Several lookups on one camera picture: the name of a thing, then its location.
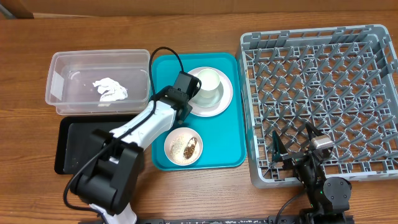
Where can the clear plastic bin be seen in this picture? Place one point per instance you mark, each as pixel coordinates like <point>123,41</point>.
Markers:
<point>71,75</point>

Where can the metal frame post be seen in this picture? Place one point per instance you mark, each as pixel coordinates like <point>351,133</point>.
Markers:
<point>7,14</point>

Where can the teal plastic tray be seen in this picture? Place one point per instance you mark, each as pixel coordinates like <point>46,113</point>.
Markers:
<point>223,136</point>

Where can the black tray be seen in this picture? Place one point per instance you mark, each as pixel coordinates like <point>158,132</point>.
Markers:
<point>75,144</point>

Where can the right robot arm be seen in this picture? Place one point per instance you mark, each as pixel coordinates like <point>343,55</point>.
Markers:
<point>328,196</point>

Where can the grey dishwasher rack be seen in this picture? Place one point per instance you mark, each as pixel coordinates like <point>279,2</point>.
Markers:
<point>340,79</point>

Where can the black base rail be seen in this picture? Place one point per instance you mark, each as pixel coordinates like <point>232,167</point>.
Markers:
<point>284,219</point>

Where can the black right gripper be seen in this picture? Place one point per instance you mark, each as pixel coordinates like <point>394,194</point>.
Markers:
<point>294,156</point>

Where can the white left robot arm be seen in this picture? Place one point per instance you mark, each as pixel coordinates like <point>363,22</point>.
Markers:
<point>107,180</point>

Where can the cream plastic cup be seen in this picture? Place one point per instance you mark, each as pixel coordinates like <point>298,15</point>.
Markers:
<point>210,80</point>

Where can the grey-white bowl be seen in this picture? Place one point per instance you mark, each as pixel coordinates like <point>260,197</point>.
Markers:
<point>204,102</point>

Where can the pink round plate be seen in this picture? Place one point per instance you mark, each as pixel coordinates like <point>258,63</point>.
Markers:
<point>222,105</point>

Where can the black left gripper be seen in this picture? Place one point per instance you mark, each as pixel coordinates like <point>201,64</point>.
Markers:
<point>165,91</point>

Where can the white tissue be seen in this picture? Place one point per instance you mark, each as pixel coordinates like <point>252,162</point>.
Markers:
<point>110,90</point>

